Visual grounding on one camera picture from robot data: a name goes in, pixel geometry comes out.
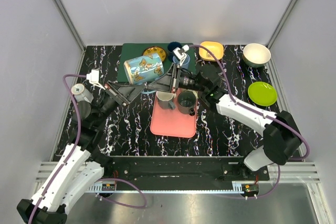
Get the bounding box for dark green mat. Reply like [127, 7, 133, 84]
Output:
[117, 42, 196, 82]

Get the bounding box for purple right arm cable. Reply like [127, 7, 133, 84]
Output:
[187, 45, 311, 200]

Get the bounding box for white round bowl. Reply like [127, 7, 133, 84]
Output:
[243, 43, 271, 68]

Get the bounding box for white grey mug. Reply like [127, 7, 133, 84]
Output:
[156, 91, 175, 110]

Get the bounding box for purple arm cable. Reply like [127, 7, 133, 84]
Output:
[187, 45, 311, 200]
[27, 73, 148, 224]

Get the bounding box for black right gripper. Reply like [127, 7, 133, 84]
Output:
[148, 63, 207, 94]

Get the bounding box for dark grey mug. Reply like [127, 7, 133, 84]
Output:
[177, 91, 197, 116]

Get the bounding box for yellow patterned plate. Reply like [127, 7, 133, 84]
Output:
[143, 46, 167, 62]

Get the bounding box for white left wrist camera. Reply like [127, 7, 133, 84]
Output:
[86, 69, 106, 90]

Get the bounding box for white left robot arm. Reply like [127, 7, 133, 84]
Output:
[17, 83, 144, 223]

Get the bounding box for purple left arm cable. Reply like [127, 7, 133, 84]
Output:
[27, 73, 148, 224]

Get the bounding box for light blue glazed mug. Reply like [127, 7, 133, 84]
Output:
[123, 53, 164, 85]

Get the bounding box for yellow square bowl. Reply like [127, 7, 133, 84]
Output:
[199, 41, 224, 61]

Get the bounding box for light blue plastic cup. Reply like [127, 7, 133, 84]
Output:
[173, 55, 190, 69]

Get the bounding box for lime green plate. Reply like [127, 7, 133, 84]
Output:
[248, 81, 277, 106]

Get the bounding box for dark blue cup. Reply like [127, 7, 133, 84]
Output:
[167, 41, 182, 52]

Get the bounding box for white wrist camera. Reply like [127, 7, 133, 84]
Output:
[86, 69, 106, 90]
[173, 45, 190, 67]

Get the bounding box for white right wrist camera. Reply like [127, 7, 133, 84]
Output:
[173, 45, 190, 67]

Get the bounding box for pink plastic tray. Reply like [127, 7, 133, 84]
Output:
[150, 89, 197, 138]

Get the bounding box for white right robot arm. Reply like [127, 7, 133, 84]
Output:
[147, 64, 302, 180]

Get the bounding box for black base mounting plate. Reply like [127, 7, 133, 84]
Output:
[103, 156, 270, 193]

